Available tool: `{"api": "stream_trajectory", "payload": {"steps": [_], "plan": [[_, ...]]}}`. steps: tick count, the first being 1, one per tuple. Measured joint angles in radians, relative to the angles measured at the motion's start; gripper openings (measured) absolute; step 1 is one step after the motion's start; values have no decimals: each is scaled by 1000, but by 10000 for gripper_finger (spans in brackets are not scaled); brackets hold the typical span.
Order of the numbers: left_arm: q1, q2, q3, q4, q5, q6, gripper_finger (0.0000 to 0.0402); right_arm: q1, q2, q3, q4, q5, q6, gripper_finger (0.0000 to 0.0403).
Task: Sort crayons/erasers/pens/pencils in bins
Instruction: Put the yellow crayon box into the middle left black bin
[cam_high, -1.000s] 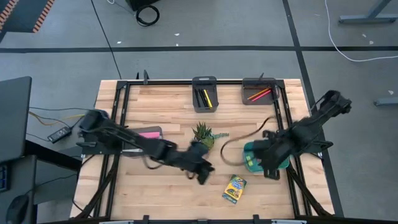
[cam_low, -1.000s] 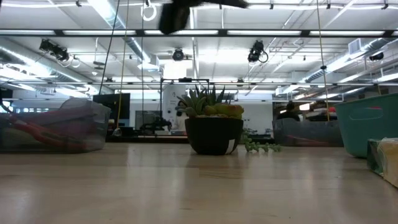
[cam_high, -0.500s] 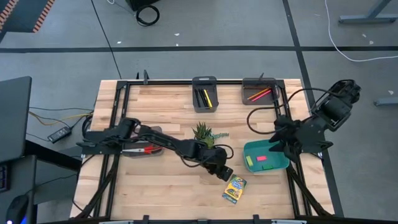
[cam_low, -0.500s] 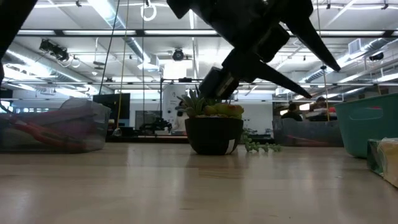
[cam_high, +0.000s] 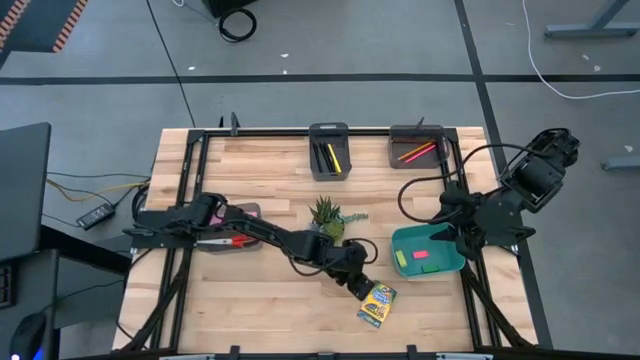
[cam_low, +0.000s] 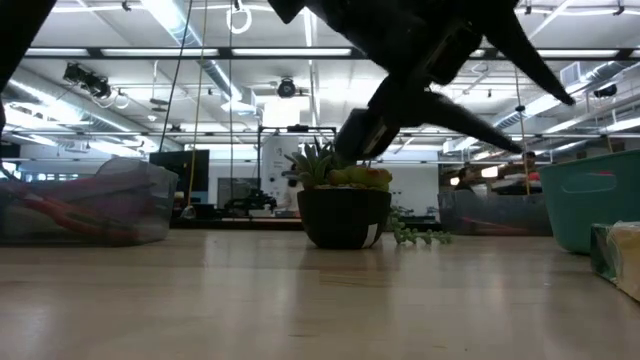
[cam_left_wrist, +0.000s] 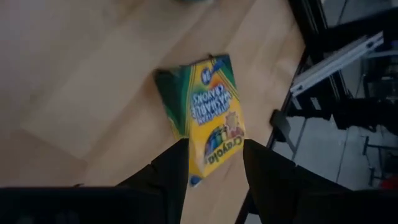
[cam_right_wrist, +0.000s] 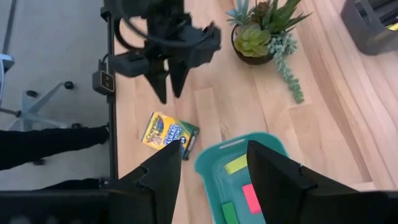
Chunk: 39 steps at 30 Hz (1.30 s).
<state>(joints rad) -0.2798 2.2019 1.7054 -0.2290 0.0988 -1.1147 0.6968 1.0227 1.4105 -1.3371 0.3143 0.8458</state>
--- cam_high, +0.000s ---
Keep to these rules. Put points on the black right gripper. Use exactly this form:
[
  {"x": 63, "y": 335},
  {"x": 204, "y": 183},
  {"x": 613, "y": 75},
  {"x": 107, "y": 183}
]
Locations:
[{"x": 462, "y": 220}]

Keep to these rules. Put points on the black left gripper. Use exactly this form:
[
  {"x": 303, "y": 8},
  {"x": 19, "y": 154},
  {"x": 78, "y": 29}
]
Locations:
[{"x": 345, "y": 262}]

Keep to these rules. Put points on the teal plastic bin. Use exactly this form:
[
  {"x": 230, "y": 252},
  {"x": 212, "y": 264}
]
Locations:
[{"x": 440, "y": 250}]

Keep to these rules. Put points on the yellow green crayon box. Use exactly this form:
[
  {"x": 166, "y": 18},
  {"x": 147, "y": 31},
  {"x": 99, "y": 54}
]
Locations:
[{"x": 380, "y": 305}]

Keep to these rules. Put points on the green eraser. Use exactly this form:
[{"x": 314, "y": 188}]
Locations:
[{"x": 430, "y": 269}]

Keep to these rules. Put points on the yellow eraser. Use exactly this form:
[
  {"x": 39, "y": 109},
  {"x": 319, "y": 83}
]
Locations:
[{"x": 401, "y": 258}]

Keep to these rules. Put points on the yellow highlighter pen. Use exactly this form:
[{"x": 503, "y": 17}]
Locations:
[{"x": 334, "y": 158}]

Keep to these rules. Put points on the grey translucent plastic bin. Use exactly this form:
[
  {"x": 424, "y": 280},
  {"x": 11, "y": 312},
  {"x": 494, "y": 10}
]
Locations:
[
  {"x": 235, "y": 247},
  {"x": 415, "y": 132},
  {"x": 330, "y": 155}
]

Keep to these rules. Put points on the red scissors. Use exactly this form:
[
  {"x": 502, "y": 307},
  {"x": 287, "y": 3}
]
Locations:
[{"x": 227, "y": 241}]

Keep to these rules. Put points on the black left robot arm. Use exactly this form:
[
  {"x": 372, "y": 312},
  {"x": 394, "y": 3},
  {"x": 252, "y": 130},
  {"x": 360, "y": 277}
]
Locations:
[{"x": 240, "y": 227}]

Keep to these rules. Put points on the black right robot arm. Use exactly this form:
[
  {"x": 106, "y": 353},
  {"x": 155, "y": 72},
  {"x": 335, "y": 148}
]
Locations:
[{"x": 525, "y": 190}]

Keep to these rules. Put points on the potted succulent plant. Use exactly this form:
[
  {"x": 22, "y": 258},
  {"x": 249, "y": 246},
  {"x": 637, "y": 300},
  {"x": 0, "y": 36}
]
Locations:
[{"x": 327, "y": 215}]

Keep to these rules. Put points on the grey table foot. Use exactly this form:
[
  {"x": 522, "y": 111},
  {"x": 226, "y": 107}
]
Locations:
[{"x": 622, "y": 164}]

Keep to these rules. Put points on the grey table leg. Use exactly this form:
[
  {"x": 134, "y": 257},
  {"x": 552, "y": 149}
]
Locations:
[{"x": 590, "y": 31}]

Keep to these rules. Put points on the black power adapter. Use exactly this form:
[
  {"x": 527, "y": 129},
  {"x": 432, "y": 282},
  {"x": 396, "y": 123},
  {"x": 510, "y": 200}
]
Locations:
[{"x": 96, "y": 216}]

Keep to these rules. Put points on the black box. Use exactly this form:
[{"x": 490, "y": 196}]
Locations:
[{"x": 225, "y": 6}]

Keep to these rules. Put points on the dark grey desk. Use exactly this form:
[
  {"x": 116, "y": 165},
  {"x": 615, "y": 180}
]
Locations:
[{"x": 30, "y": 290}]

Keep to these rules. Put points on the black computer mouse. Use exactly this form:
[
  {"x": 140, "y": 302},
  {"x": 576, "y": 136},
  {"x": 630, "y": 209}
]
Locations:
[{"x": 27, "y": 337}]

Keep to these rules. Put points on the black mat orange striped edge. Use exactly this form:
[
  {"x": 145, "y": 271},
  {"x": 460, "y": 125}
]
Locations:
[{"x": 40, "y": 25}]

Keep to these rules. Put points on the black table frame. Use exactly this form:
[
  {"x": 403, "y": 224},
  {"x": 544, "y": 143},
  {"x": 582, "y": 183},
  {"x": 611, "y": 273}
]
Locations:
[{"x": 280, "y": 132}]

